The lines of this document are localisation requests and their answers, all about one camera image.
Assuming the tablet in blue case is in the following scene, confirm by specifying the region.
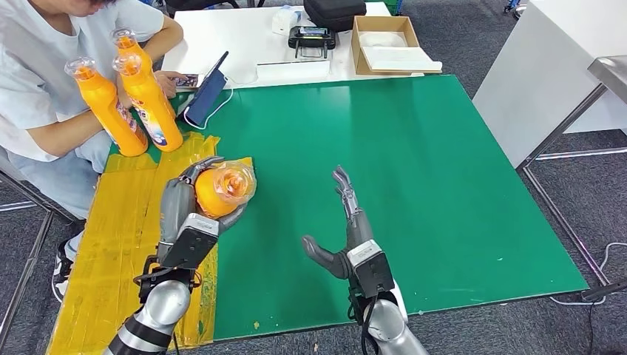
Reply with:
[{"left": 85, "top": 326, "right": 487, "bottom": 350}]
[{"left": 178, "top": 50, "right": 230, "bottom": 127}]

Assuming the orange detergent bottle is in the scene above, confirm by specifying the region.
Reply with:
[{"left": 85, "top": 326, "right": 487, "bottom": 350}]
[
  {"left": 109, "top": 27, "right": 176, "bottom": 118},
  {"left": 194, "top": 159, "right": 258, "bottom": 220},
  {"left": 64, "top": 56, "right": 149, "bottom": 158},
  {"left": 112, "top": 53, "right": 185, "bottom": 153}
]

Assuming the smartphone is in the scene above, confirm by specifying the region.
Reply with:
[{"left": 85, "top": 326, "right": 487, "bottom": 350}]
[{"left": 172, "top": 73, "right": 206, "bottom": 92}]

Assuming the cardboard box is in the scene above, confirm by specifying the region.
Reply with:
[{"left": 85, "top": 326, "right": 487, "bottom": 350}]
[{"left": 350, "top": 16, "right": 443, "bottom": 76}]

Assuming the person's right hand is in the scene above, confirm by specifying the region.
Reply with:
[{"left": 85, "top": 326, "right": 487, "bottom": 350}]
[{"left": 153, "top": 70, "right": 189, "bottom": 100}]

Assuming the white charging cable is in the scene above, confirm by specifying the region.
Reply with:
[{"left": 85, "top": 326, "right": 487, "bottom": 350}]
[{"left": 182, "top": 78, "right": 235, "bottom": 131}]

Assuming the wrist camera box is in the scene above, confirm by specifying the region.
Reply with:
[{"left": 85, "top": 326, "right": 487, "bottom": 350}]
[
  {"left": 160, "top": 213, "right": 220, "bottom": 271},
  {"left": 346, "top": 239, "right": 396, "bottom": 299}
]

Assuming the large white table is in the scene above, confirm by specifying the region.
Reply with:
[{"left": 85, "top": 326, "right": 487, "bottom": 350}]
[{"left": 472, "top": 0, "right": 627, "bottom": 169}]

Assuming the dark metal floor bar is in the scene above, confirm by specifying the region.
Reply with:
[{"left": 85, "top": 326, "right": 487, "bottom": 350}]
[{"left": 580, "top": 277, "right": 627, "bottom": 303}]

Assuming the white folded sheet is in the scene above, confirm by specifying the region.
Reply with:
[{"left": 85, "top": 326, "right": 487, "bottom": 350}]
[{"left": 361, "top": 45, "right": 444, "bottom": 73}]

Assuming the green top table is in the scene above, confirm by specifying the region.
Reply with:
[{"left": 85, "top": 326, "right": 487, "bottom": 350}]
[{"left": 105, "top": 73, "right": 590, "bottom": 340}]

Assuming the black floor cable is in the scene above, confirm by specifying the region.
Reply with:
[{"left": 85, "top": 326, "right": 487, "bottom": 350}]
[{"left": 586, "top": 301, "right": 597, "bottom": 355}]

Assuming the white plastic bag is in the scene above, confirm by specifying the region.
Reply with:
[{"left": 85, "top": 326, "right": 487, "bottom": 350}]
[{"left": 359, "top": 30, "right": 410, "bottom": 49}]

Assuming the blue wheeled item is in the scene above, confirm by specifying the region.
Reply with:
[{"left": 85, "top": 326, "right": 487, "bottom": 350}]
[{"left": 502, "top": 0, "right": 528, "bottom": 21}]

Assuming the green plastic crate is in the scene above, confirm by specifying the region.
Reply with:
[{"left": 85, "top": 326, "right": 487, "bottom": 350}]
[{"left": 365, "top": 0, "right": 404, "bottom": 16}]

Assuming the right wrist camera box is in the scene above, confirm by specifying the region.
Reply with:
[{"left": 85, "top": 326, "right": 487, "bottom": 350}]
[{"left": 346, "top": 239, "right": 396, "bottom": 299}]

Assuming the grey metal leg frame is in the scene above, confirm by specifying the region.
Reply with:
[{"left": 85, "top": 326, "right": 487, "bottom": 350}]
[{"left": 0, "top": 168, "right": 60, "bottom": 344}]

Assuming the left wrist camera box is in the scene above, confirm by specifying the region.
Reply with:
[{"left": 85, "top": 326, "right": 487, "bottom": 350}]
[{"left": 160, "top": 213, "right": 220, "bottom": 271}]

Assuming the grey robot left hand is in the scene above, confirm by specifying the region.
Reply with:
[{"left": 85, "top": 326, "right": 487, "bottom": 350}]
[{"left": 157, "top": 155, "right": 248, "bottom": 263}]

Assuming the black handheld controller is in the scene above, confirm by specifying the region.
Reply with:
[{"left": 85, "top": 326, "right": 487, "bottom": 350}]
[{"left": 288, "top": 25, "right": 337, "bottom": 60}]

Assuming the black zip case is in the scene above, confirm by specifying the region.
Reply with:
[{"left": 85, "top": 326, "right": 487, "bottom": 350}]
[{"left": 303, "top": 0, "right": 367, "bottom": 33}]

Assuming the person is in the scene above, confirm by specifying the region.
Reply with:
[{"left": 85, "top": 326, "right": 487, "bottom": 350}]
[{"left": 0, "top": 0, "right": 189, "bottom": 301}]

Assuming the white floor cable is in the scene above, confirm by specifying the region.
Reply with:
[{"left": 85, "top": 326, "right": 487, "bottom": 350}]
[{"left": 548, "top": 240, "right": 627, "bottom": 308}]

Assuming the steel table frame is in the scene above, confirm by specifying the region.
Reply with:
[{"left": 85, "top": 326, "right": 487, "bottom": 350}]
[{"left": 515, "top": 54, "right": 627, "bottom": 302}]

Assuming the yellow taped sheet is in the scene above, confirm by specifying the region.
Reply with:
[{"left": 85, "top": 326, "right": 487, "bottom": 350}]
[{"left": 44, "top": 131, "right": 254, "bottom": 355}]

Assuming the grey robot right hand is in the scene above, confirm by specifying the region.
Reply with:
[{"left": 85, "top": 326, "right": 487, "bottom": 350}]
[{"left": 301, "top": 165, "right": 376, "bottom": 280}]

